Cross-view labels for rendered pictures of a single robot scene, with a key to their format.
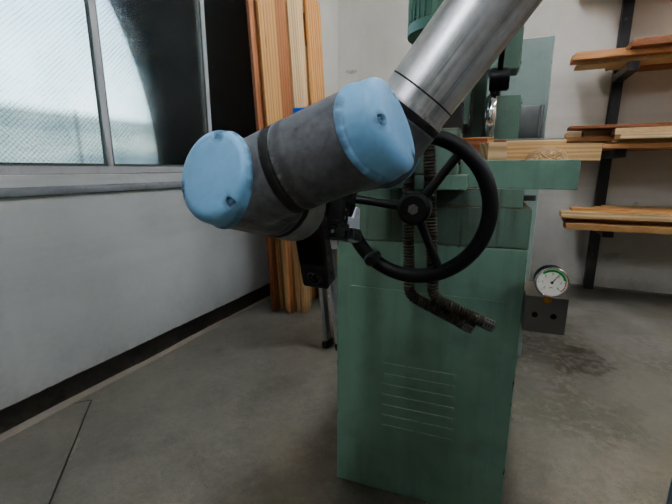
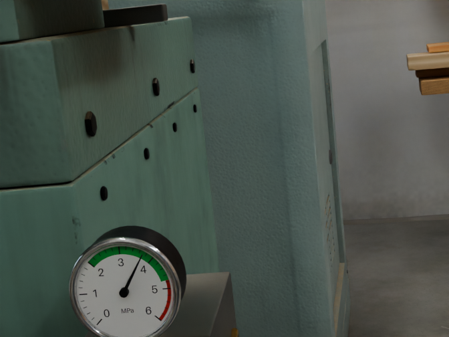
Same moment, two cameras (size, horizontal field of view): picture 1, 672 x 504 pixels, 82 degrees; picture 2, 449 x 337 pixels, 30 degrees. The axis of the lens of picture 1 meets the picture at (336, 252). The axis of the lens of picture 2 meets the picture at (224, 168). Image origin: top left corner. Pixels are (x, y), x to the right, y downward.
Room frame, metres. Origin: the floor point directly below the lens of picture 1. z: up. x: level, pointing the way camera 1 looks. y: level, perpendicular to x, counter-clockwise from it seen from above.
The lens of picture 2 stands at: (0.30, -0.39, 0.81)
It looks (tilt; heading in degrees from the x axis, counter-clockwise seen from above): 11 degrees down; 347
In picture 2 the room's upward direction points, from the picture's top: 6 degrees counter-clockwise
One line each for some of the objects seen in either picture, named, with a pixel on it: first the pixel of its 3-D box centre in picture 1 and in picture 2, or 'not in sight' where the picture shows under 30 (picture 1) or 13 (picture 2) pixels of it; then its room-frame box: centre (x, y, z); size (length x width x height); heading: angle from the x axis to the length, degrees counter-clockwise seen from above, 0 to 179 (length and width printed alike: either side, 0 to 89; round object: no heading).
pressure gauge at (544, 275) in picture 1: (549, 284); (133, 297); (0.76, -0.44, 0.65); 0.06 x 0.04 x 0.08; 70
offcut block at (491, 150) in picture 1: (492, 151); not in sight; (0.87, -0.34, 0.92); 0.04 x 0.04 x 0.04; 8
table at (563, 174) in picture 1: (430, 173); not in sight; (0.94, -0.23, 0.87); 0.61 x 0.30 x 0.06; 70
